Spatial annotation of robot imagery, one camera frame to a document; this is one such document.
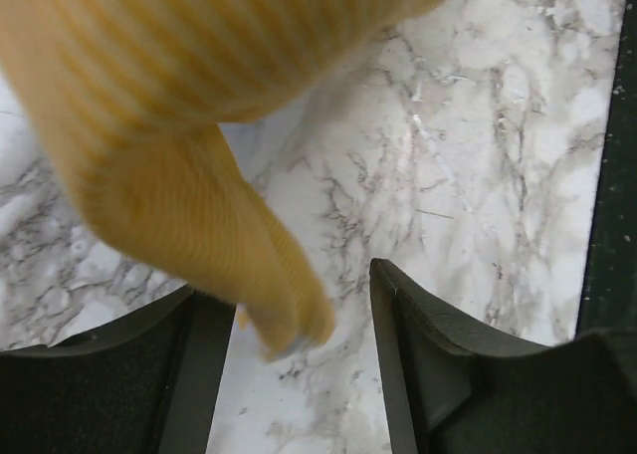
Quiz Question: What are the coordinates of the blue and yellow Mickey pillowcase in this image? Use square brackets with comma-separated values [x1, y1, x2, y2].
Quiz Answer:
[1, 0, 445, 359]

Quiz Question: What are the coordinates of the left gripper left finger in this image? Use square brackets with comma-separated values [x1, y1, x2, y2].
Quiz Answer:
[1, 287, 235, 454]

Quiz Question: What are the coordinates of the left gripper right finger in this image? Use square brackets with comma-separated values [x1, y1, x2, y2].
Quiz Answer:
[369, 259, 636, 454]

